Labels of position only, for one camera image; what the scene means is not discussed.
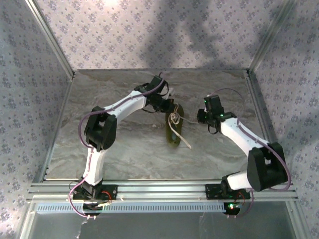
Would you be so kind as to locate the black left controller board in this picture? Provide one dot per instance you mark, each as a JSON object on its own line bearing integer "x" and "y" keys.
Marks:
{"x": 91, "y": 207}

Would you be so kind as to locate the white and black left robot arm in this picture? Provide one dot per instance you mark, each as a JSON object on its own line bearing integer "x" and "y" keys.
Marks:
{"x": 127, "y": 103}

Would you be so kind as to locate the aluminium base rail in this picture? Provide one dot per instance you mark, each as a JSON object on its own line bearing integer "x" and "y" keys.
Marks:
{"x": 159, "y": 190}

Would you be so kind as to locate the aluminium frame post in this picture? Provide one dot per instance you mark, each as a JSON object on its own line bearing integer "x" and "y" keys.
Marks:
{"x": 27, "y": 224}
{"x": 271, "y": 37}
{"x": 296, "y": 224}
{"x": 51, "y": 37}

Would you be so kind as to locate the black controller board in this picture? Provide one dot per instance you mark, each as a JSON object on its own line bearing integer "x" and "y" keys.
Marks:
{"x": 91, "y": 207}
{"x": 233, "y": 210}

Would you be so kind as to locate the aluminium table side rail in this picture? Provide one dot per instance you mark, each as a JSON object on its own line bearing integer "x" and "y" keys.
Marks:
{"x": 49, "y": 149}
{"x": 264, "y": 124}

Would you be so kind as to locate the black right controller board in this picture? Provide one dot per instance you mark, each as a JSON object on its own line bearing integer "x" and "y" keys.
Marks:
{"x": 233, "y": 210}

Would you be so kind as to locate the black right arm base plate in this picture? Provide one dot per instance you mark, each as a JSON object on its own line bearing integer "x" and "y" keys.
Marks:
{"x": 211, "y": 191}

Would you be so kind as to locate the olive green shoe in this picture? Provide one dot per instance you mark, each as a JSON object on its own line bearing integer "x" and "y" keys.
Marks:
{"x": 174, "y": 134}

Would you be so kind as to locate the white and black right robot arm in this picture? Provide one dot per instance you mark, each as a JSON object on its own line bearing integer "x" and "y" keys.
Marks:
{"x": 239, "y": 137}

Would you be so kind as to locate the beige shoelace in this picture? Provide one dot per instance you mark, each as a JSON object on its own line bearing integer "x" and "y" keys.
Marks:
{"x": 174, "y": 117}

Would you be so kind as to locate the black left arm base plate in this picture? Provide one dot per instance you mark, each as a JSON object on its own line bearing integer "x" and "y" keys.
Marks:
{"x": 109, "y": 188}

